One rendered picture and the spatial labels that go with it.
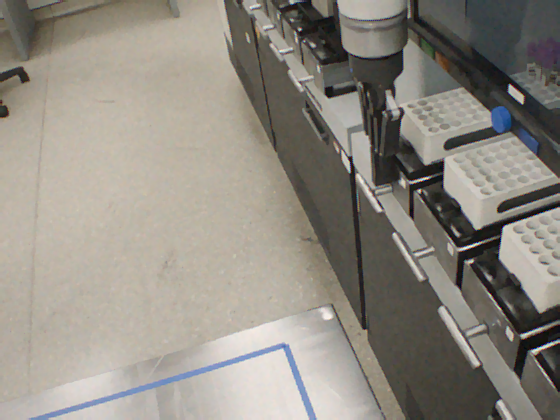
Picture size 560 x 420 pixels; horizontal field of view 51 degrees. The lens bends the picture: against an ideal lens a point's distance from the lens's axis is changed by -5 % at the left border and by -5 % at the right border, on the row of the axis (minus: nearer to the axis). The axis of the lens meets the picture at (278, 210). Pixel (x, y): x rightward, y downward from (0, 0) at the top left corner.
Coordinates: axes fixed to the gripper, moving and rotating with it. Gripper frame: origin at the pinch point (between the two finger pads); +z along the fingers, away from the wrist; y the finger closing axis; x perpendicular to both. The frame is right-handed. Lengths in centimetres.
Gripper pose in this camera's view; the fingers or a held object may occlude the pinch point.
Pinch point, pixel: (381, 164)
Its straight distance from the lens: 95.6
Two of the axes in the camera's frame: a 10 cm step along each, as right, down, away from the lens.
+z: 1.4, 7.5, 6.5
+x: -9.5, 2.8, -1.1
